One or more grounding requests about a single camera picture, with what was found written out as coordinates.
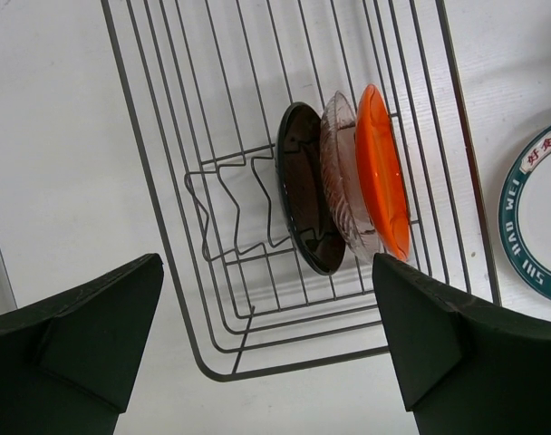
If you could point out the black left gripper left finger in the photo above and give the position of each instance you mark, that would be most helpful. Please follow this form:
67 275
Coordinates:
68 363

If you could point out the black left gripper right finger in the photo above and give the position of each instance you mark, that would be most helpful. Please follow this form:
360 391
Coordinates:
463 364

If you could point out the white plate green lettered rim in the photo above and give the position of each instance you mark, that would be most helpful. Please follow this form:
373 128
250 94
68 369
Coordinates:
524 216

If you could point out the orange plastic plate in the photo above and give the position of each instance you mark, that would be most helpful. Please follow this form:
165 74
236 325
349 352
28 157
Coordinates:
379 174

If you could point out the clear glass plate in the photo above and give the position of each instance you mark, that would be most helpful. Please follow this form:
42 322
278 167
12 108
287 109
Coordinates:
341 184

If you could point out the dark green plate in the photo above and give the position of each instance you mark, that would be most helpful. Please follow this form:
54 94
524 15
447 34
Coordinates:
301 191

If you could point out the grey wire dish rack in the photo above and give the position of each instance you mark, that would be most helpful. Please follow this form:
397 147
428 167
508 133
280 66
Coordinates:
206 84

